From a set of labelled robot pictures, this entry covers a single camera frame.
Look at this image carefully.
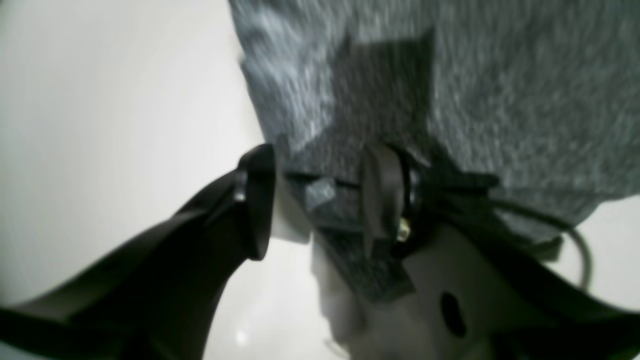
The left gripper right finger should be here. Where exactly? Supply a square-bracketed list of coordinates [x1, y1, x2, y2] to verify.
[320, 142, 639, 360]

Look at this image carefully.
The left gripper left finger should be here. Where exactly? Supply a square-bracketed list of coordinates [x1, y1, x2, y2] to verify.
[1, 143, 277, 360]

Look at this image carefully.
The grey heather long-sleeve shirt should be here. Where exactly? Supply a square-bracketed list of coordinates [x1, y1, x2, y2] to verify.
[229, 0, 639, 303]

